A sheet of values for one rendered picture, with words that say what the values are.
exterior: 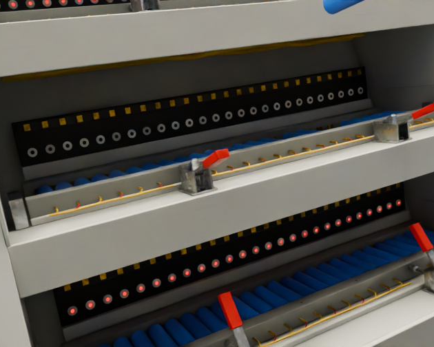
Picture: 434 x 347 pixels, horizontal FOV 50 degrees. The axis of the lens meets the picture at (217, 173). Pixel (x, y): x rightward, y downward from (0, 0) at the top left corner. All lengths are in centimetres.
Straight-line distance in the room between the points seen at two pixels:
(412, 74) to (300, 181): 36
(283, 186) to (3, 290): 27
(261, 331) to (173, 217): 17
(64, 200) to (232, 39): 24
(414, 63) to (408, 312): 39
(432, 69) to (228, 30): 36
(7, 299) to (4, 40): 22
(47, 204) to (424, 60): 57
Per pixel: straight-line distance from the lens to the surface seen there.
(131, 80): 68
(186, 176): 46
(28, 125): 59
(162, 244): 44
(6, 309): 41
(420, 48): 79
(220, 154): 40
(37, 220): 46
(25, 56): 47
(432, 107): 56
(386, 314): 58
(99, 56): 48
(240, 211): 46
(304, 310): 56
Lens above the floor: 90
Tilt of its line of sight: 6 degrees up
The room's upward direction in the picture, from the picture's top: 17 degrees counter-clockwise
